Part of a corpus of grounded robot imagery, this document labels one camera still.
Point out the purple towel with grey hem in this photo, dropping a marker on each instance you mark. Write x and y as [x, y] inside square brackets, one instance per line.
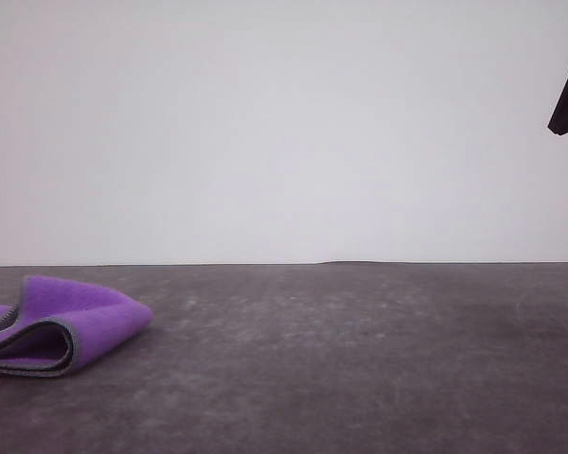
[94, 312]

